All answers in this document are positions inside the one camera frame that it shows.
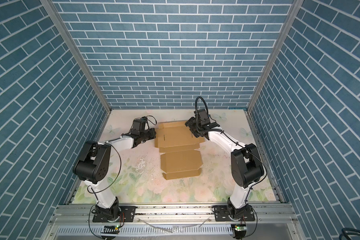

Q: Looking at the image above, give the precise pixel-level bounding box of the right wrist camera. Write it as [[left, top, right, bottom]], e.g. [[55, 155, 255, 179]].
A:
[[194, 109, 211, 126]]

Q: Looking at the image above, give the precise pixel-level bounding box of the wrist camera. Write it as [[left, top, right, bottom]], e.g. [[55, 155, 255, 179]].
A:
[[194, 109, 211, 126], [131, 117, 149, 135]]

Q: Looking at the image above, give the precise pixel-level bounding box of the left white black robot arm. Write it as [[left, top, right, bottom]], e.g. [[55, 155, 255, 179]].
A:
[[73, 128, 156, 209]]

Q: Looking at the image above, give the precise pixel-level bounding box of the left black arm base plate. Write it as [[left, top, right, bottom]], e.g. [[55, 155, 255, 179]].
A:
[[91, 206, 137, 223]]

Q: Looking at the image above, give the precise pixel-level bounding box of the aluminium front rail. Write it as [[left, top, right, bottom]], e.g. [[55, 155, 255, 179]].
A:
[[42, 202, 304, 240]]

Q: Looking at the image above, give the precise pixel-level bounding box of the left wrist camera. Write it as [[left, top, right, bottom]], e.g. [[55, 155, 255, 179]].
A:
[[131, 117, 149, 135]]

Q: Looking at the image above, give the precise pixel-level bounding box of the green circuit board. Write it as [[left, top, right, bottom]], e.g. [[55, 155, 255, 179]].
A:
[[231, 224, 247, 232], [101, 225, 121, 236]]

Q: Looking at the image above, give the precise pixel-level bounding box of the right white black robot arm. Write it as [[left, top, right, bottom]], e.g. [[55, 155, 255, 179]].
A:
[[185, 117, 265, 211]]

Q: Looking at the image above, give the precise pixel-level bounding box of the left green circuit board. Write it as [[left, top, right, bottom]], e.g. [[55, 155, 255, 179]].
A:
[[101, 225, 121, 236]]

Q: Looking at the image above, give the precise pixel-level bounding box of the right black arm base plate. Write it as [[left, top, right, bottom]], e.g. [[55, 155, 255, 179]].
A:
[[212, 205, 256, 222]]

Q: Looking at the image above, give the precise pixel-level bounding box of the black cable bottom right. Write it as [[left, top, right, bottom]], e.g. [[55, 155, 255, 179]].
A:
[[338, 227, 360, 240]]

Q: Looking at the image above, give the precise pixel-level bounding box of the brown cardboard box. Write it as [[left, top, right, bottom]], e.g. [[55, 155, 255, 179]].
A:
[[155, 121, 205, 180]]

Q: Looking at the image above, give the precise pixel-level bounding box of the right green circuit board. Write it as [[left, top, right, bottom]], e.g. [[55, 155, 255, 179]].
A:
[[231, 224, 247, 232]]

